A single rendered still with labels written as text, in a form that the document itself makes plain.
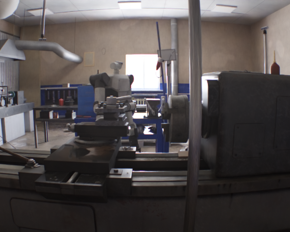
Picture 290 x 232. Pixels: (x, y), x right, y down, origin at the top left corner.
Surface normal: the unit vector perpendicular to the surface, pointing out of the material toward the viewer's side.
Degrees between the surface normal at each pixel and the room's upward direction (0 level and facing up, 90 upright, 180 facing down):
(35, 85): 90
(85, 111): 90
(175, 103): 46
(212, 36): 90
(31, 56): 90
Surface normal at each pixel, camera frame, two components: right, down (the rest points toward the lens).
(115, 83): 0.29, 0.03
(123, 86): 0.88, 0.06
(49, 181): 0.00, -0.99
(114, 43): 0.00, 0.12
